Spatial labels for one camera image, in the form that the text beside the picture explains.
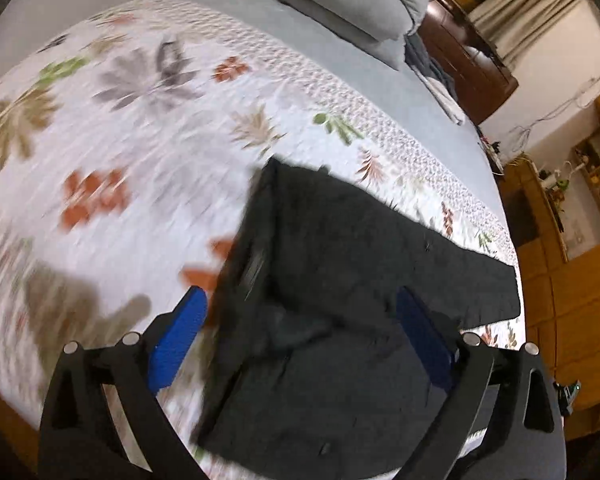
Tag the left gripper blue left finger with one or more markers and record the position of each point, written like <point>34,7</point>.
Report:
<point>170,336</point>

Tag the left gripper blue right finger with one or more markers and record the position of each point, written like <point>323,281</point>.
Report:
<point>431,346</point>

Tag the black quilted pants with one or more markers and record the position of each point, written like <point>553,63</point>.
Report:
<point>312,376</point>

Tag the wooden desk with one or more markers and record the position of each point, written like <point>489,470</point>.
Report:
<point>531,220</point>

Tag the floral quilted bedspread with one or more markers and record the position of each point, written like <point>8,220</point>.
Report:
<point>127,146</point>

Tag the dark grey and white blanket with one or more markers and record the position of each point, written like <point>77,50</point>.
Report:
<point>439,83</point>

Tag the dark wooden headboard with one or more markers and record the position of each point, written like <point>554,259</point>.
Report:
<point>483,83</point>

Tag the grey folded duvet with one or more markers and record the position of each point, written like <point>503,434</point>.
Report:
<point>389,51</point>

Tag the beige curtain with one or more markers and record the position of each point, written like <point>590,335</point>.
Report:
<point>512,27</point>

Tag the grey-blue bed with sheet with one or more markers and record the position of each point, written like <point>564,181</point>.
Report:
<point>25,25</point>

